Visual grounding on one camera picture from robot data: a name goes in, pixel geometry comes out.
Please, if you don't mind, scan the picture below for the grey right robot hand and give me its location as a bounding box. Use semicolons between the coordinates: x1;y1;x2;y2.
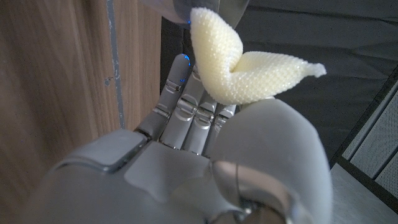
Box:
18;53;333;224

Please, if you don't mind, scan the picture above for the pale yellow sponge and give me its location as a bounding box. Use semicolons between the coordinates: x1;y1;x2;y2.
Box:
189;7;327;106

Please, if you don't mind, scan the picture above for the black curtain backdrop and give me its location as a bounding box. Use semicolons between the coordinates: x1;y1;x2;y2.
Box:
160;0;398;162

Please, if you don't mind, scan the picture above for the grey perforated panel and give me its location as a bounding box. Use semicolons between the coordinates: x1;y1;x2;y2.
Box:
341;80;398;200

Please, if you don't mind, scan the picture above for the black frame pole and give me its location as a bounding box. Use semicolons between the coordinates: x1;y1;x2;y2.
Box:
328;65;398;169

